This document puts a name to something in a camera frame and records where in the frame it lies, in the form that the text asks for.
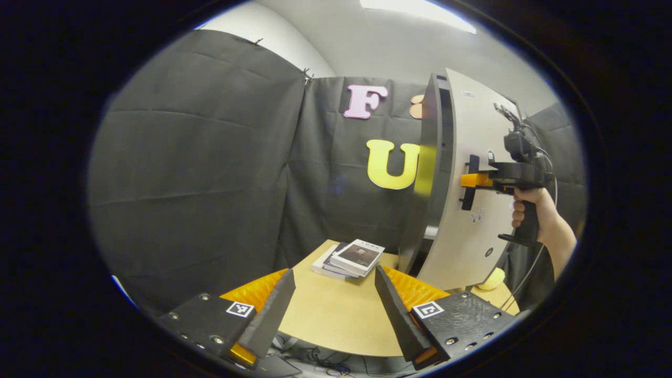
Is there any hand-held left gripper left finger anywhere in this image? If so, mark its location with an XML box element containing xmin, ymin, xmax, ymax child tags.
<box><xmin>157</xmin><ymin>269</ymin><xmax>296</xmax><ymax>369</ymax></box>

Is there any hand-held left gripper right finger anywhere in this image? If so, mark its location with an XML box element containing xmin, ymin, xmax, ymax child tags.
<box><xmin>375</xmin><ymin>265</ymin><xmax>518</xmax><ymax>371</ymax></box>

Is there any black door handle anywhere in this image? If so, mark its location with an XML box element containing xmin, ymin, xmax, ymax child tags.
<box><xmin>460</xmin><ymin>154</ymin><xmax>480</xmax><ymax>212</ymax></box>

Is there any dark grey cabinet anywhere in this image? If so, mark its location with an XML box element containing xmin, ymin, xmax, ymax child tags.
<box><xmin>397</xmin><ymin>72</ymin><xmax>455</xmax><ymax>276</ymax></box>

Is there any beige cabinet door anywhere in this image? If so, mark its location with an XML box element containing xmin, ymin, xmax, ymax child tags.
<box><xmin>417</xmin><ymin>68</ymin><xmax>526</xmax><ymax>292</ymax></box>

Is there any white covered book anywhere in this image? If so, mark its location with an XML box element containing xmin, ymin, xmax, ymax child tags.
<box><xmin>311</xmin><ymin>244</ymin><xmax>347</xmax><ymax>281</ymax></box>

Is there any book with dark photo cover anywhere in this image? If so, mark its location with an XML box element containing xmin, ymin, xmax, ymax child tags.
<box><xmin>330</xmin><ymin>239</ymin><xmax>385</xmax><ymax>278</ymax></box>

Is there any blue covered book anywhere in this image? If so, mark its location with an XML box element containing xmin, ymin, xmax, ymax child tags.
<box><xmin>321</xmin><ymin>243</ymin><xmax>360</xmax><ymax>279</ymax></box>

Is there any yellow plush toy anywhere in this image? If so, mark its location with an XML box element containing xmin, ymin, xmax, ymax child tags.
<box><xmin>475</xmin><ymin>268</ymin><xmax>506</xmax><ymax>291</ymax></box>

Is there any black backdrop cloth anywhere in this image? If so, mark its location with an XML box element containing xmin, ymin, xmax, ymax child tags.
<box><xmin>87</xmin><ymin>29</ymin><xmax>587</xmax><ymax>316</ymax></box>

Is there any tangle of cables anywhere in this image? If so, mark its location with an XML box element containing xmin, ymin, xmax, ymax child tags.
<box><xmin>273</xmin><ymin>336</ymin><xmax>405</xmax><ymax>377</ymax></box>

